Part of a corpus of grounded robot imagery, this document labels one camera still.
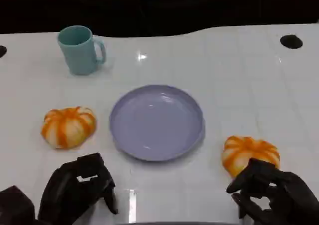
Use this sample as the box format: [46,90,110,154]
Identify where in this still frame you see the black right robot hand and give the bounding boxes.
[226,158,319,225]

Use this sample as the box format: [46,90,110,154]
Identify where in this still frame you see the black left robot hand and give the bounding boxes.
[37,152,119,225]

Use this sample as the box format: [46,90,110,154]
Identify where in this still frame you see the orange white toy bread roll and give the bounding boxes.
[221,135,281,178]
[40,106,97,150]

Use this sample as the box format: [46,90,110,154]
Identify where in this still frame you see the lilac plate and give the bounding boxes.
[109,84,206,163]

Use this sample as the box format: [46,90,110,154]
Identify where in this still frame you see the pale green mug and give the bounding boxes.
[57,24,107,76]

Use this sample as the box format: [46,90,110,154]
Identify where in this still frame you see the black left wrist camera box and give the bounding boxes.
[0,185,35,225]

